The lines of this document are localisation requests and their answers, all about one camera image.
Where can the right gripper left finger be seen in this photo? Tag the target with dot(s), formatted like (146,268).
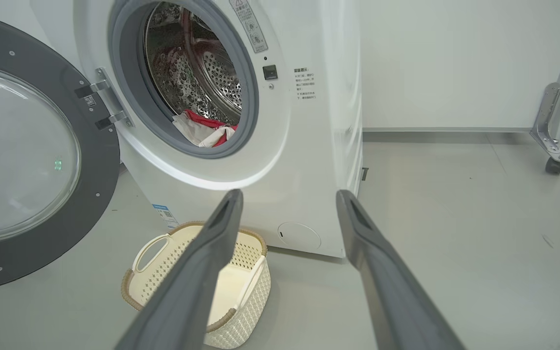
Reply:
(197,282)

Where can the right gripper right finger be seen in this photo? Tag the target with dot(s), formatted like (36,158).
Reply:
(387,282)

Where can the round glass washing machine door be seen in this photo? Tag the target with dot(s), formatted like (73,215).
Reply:
(90,204)

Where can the red garment with white collar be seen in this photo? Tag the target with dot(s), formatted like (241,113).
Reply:
(190,130)

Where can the cream perforated laundry basket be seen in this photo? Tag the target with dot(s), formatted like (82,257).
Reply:
(251,311)

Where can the white front-load washing machine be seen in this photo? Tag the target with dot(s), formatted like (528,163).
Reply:
(299,146)

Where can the blue energy label sticker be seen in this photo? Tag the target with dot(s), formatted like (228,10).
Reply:
(165,214)

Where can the round white filter cover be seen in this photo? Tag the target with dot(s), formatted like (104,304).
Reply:
(299,236)

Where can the grey warning sticker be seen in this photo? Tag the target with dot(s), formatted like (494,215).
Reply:
(251,29)

